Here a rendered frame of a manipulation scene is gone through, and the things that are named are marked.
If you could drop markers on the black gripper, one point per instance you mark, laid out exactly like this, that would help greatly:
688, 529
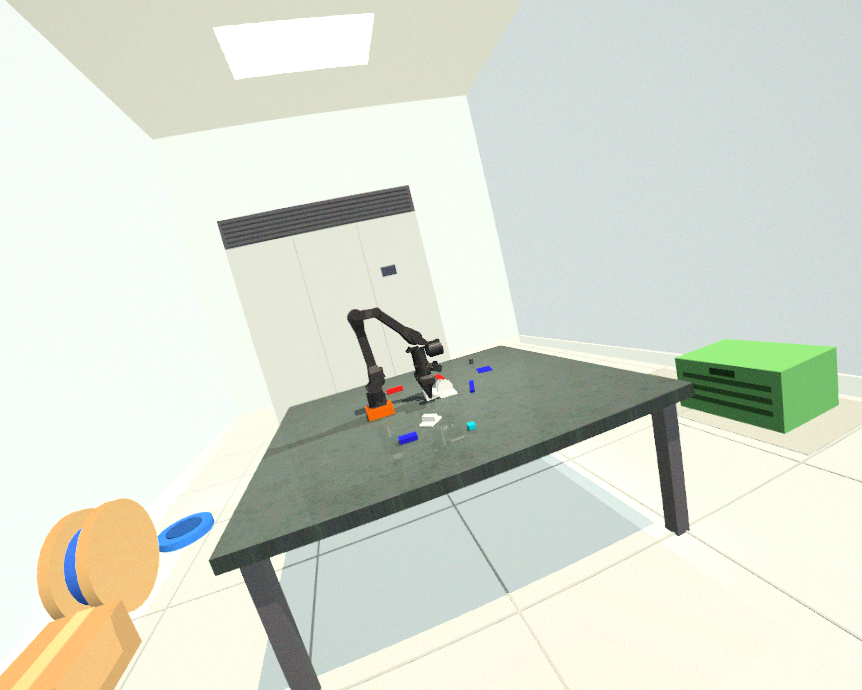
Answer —
425, 380

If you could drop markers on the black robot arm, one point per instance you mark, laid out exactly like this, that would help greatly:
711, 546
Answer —
375, 396

